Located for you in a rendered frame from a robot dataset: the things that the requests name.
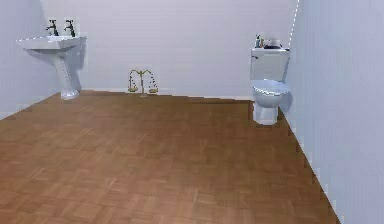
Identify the white bowl with dark base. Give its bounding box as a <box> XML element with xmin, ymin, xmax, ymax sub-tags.
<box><xmin>264</xmin><ymin>38</ymin><xmax>283</xmax><ymax>50</ymax></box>

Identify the white pedestal sink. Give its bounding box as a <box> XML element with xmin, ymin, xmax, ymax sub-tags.
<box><xmin>16</xmin><ymin>35</ymin><xmax>82</xmax><ymax>101</ymax></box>

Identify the brass balance scale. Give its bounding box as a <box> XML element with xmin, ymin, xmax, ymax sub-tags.
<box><xmin>127</xmin><ymin>69</ymin><xmax>159</xmax><ymax>98</ymax></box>

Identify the black sink tap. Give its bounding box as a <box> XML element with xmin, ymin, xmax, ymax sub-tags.
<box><xmin>63</xmin><ymin>19</ymin><xmax>77</xmax><ymax>38</ymax></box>
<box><xmin>46</xmin><ymin>19</ymin><xmax>60</xmax><ymax>37</ymax></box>

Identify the white toilet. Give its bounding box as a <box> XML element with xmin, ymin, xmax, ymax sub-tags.
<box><xmin>250</xmin><ymin>47</ymin><xmax>291</xmax><ymax>126</ymax></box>

